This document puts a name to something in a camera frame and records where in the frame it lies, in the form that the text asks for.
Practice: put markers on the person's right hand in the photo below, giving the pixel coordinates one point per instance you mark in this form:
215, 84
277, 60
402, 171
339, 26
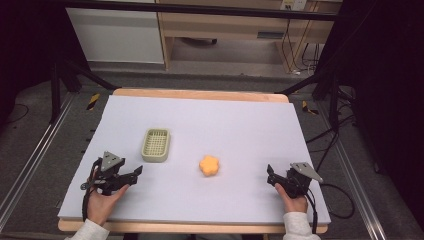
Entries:
294, 201

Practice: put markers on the wooden table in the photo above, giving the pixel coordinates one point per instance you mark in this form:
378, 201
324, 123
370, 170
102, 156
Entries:
200, 94

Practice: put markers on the white foam mat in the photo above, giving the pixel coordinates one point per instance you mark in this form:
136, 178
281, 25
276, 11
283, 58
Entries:
233, 126

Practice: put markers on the beige slotted soap dish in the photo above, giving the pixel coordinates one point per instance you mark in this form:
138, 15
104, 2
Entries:
156, 145

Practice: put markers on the person's left hand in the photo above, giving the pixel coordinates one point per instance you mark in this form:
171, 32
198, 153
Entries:
103, 205

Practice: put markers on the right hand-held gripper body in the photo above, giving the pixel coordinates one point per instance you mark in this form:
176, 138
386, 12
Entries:
300, 176

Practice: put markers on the white cabinet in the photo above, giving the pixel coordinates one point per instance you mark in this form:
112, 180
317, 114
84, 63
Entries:
116, 36

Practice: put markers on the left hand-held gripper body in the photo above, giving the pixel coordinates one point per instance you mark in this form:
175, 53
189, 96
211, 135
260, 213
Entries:
110, 162

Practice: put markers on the yellow black floor tape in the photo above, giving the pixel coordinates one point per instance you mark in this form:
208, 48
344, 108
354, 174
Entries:
93, 101
309, 108

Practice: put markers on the orange flower-shaped soap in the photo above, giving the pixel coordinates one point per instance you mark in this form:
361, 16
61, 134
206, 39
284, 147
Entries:
209, 165

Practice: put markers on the black frame crossbar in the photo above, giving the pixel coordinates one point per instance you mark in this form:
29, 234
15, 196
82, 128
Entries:
200, 10

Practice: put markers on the metal floor rail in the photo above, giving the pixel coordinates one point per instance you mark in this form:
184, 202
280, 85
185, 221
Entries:
36, 156
356, 183

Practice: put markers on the white power strip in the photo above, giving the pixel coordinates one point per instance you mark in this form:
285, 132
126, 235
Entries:
293, 4

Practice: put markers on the wooden desk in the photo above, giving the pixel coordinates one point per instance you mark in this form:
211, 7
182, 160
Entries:
233, 26

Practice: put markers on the black metal stand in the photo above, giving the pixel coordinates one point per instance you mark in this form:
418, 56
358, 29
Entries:
55, 90
333, 96

